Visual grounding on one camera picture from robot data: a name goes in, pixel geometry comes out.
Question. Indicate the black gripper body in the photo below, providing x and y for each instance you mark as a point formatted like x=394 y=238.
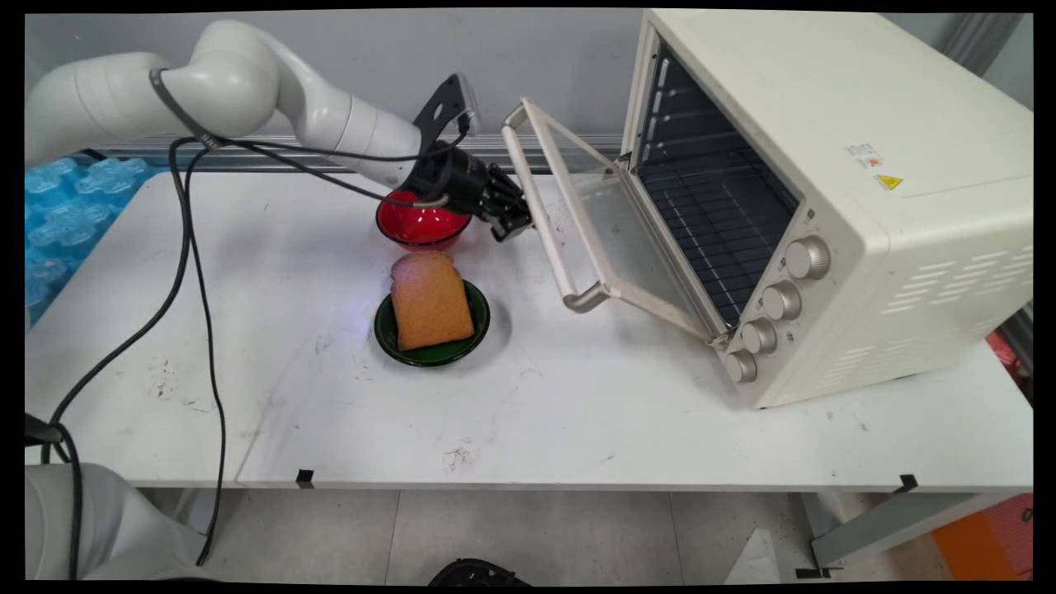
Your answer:
x=462 y=181

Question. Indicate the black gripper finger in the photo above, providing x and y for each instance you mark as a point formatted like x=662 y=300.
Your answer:
x=505 y=188
x=511 y=227

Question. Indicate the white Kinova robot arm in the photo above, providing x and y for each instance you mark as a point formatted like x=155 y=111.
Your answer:
x=231 y=74

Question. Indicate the red bowl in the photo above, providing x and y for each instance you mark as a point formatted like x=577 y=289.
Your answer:
x=417 y=227

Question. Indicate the toast bread slice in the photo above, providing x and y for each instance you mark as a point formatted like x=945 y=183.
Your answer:
x=429 y=305

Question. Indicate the dark green plate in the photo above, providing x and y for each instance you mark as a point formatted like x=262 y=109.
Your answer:
x=429 y=355

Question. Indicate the silver oven knob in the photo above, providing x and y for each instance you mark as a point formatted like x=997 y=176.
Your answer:
x=807 y=257
x=781 y=299
x=740 y=365
x=759 y=336

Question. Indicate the black tape piece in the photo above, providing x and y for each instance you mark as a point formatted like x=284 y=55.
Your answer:
x=305 y=478
x=907 y=483

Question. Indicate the black round object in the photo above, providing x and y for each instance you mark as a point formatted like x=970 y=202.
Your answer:
x=474 y=573

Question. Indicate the white label sticker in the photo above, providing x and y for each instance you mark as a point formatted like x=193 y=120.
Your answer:
x=862 y=154

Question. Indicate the yellow warning sticker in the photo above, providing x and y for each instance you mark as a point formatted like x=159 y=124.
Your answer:
x=889 y=181

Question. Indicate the cream toaster oven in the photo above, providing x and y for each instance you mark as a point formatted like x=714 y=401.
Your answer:
x=907 y=247

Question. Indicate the white paper sheet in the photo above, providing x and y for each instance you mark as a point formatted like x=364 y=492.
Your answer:
x=755 y=565

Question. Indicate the grey table leg beam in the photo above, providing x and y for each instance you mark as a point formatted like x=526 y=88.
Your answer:
x=891 y=528

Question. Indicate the red packet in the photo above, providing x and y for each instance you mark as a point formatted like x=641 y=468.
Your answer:
x=1011 y=355

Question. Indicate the orange box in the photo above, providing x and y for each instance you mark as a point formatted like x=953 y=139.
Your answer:
x=990 y=536

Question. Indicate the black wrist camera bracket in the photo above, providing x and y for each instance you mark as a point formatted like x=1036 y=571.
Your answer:
x=445 y=107

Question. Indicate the aluminium rail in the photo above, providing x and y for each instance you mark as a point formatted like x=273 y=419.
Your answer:
x=124 y=151

